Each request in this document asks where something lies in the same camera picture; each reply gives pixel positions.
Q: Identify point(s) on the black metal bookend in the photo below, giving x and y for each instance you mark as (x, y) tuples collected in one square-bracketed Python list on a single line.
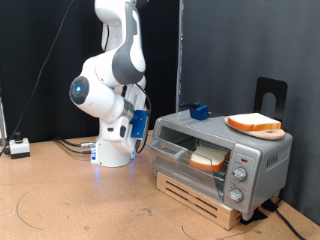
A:
[(260, 86)]

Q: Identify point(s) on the white emergency stop box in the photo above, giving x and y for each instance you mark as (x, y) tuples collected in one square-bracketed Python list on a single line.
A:
[(19, 146)]

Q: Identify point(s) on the silver toaster oven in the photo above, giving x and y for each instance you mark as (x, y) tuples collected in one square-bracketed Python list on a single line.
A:
[(266, 146)]

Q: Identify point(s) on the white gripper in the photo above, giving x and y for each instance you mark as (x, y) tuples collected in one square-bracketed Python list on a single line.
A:
[(115, 133)]

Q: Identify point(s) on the blue spatula holder block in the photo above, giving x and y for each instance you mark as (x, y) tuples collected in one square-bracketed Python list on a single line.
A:
[(199, 112)]

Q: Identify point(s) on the white bread slice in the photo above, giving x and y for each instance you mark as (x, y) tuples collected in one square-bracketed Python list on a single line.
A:
[(253, 121), (208, 156)]

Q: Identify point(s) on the silver oven knob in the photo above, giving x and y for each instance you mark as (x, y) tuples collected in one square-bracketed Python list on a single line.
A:
[(240, 174), (235, 195)]

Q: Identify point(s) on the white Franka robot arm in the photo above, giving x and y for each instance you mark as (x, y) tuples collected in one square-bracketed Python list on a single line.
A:
[(100, 93)]

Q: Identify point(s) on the wooden slatted crate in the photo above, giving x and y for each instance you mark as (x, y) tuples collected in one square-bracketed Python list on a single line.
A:
[(226, 216)]

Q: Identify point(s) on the grey metal frame leg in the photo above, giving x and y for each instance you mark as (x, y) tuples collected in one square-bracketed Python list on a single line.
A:
[(2, 123)]

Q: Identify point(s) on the round wooden cutting board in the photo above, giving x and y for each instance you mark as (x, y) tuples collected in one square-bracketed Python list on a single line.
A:
[(266, 135)]

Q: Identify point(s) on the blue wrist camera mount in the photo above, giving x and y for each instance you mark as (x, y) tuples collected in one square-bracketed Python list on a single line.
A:
[(138, 123)]

